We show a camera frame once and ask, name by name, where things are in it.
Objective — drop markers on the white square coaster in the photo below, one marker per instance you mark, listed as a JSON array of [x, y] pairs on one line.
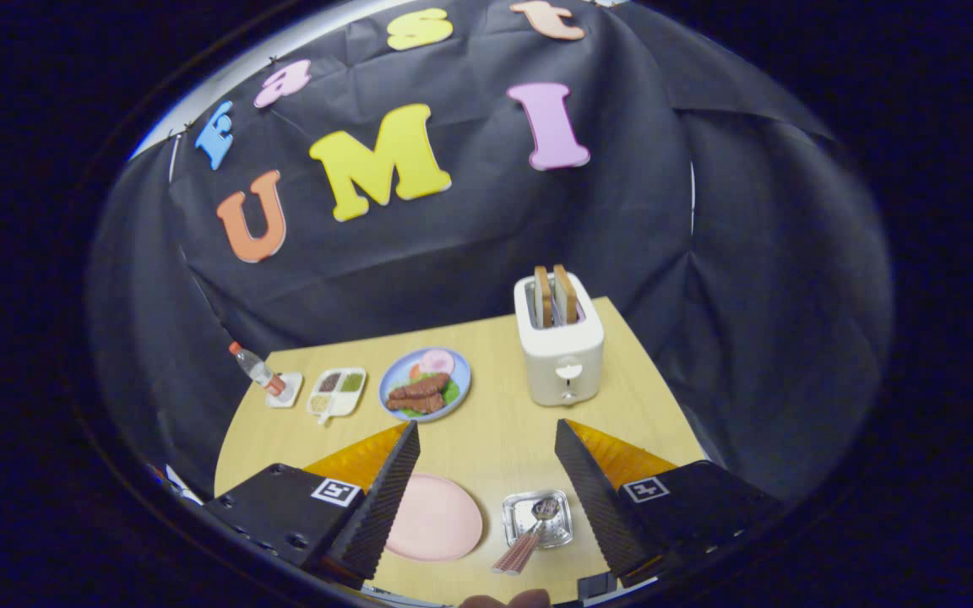
[[290, 393]]

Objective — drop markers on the brown steak piece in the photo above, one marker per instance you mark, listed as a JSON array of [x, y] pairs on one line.
[[419, 404], [423, 387]]

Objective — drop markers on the white divided condiment tray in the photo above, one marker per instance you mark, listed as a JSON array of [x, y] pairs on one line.
[[336, 395]]

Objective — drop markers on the white toaster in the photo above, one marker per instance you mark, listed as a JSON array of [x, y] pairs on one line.
[[562, 371]]

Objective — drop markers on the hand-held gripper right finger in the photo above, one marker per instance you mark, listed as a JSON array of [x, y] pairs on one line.
[[596, 507]]

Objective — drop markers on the pink ham slice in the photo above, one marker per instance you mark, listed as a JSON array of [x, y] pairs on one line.
[[437, 361]]

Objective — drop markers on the green lettuce leaf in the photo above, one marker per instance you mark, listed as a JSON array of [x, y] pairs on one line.
[[453, 393]]

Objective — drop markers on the small black box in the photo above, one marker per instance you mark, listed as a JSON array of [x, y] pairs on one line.
[[596, 585]]

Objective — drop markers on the clear water bottle red label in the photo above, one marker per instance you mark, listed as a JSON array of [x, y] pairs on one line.
[[254, 367]]

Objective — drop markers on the blue plate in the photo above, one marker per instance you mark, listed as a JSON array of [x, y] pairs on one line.
[[463, 371]]

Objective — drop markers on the pink plate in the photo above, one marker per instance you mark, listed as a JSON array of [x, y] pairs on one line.
[[440, 519]]

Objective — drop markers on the toasted bread slice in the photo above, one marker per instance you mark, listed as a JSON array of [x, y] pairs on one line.
[[566, 294], [543, 295]]

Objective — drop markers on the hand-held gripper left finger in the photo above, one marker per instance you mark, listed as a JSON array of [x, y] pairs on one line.
[[381, 515]]

